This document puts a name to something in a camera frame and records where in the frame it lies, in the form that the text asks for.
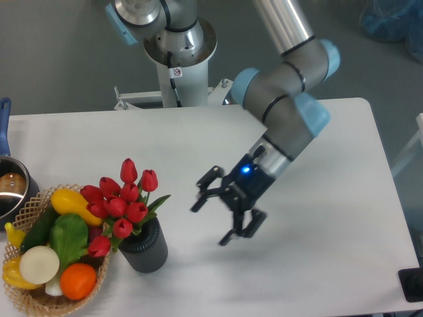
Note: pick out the white onion half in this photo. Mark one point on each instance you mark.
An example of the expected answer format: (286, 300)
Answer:
(39, 265)

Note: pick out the black device at table edge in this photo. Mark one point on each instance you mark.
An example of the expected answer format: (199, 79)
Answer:
(411, 283)

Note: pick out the yellow squash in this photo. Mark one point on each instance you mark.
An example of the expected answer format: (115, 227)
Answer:
(66, 201)

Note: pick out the dark grey ribbed vase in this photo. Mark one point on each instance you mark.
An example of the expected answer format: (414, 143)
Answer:
(148, 251)

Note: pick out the yellow bell pepper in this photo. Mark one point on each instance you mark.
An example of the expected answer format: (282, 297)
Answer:
(13, 277)

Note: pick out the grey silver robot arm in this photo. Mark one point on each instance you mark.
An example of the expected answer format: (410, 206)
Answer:
(278, 99)

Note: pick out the white frame at right edge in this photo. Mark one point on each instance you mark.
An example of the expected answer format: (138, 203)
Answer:
(409, 151)

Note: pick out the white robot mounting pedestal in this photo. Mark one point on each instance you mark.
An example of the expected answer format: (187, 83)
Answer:
(182, 64)

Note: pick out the purple red radish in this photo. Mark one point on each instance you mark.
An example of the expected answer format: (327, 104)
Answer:
(93, 233)

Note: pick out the green bok choy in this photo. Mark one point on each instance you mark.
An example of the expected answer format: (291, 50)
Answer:
(69, 239)

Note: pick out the red tulip bouquet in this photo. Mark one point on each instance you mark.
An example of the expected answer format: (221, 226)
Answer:
(125, 209)

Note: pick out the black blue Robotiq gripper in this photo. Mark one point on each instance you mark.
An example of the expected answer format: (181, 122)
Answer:
(247, 182)

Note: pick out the blue handled steel saucepan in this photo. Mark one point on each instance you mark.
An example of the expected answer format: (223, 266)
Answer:
(17, 185)

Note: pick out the dark green cucumber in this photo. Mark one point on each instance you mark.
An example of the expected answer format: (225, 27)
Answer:
(39, 233)

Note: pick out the yellow banana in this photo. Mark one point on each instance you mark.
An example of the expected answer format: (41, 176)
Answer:
(14, 236)

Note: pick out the blue plastic bag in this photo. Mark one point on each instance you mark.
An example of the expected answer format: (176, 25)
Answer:
(394, 21)

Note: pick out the orange fruit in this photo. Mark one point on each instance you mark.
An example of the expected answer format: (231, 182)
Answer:
(77, 281)

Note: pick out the woven wicker basket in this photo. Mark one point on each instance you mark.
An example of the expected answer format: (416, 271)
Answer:
(36, 302)

